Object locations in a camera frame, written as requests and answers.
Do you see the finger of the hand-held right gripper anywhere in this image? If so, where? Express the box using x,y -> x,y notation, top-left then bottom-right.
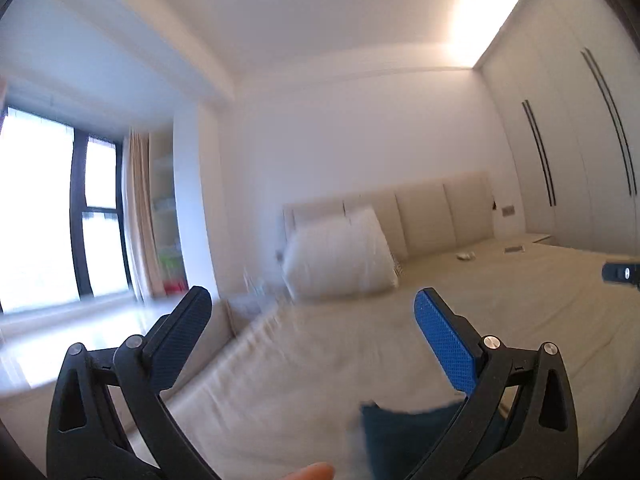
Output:
601,259 -> 640,288

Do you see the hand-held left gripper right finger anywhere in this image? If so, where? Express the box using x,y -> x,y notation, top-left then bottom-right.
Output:
400,287 -> 581,480

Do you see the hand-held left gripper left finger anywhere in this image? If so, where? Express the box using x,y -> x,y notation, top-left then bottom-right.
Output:
47,286 -> 221,480

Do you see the dark green knit sweater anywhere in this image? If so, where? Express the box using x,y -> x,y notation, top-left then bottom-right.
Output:
360,400 -> 506,480

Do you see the person's left hand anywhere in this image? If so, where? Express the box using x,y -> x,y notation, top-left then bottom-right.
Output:
280,461 -> 336,480

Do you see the bay window sill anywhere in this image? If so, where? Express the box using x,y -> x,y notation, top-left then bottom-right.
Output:
0,294 -> 236,391

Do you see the white wardrobe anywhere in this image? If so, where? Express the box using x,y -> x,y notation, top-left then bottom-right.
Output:
472,0 -> 640,256

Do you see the cream bed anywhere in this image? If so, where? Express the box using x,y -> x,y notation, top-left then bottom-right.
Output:
125,240 -> 640,480

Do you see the beige curtain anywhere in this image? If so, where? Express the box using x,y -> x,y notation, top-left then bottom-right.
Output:
122,130 -> 163,301

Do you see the cream padded headboard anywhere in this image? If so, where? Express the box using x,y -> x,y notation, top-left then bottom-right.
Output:
282,171 -> 496,261

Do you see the white pillow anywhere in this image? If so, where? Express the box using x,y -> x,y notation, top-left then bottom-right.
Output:
282,208 -> 401,302

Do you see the black framed window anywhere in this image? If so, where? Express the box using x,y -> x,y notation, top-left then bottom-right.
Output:
0,105 -> 133,313

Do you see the white wall shelf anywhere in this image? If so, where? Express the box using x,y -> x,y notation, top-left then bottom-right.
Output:
150,150 -> 188,296

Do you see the black wardrobe handle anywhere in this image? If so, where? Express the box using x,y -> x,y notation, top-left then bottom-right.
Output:
522,100 -> 552,207
526,99 -> 557,207
580,50 -> 633,197
585,48 -> 639,194

